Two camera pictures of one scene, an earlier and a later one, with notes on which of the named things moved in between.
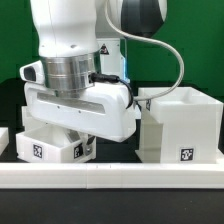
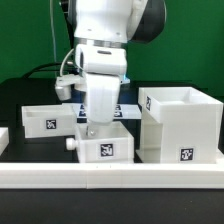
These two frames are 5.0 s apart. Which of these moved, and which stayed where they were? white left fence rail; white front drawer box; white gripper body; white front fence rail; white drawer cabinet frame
Moved: white front drawer box; white gripper body
Stayed: white drawer cabinet frame; white front fence rail; white left fence rail
